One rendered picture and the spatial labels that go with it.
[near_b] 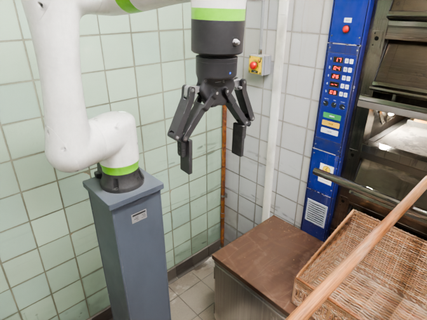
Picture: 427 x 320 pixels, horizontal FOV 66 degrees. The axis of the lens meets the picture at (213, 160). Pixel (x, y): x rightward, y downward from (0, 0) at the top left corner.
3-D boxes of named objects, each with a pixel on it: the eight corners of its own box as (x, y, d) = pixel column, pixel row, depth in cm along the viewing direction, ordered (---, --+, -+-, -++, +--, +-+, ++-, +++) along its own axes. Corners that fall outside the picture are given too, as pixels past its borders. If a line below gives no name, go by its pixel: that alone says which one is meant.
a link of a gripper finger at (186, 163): (192, 140, 60) (189, 141, 59) (192, 173, 63) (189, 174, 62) (183, 135, 62) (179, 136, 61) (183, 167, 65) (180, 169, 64)
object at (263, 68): (256, 71, 182) (257, 53, 178) (270, 74, 176) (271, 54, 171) (247, 73, 178) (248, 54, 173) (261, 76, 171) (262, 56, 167)
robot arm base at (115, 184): (80, 170, 122) (77, 155, 119) (117, 158, 131) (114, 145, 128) (112, 199, 104) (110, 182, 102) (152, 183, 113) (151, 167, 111)
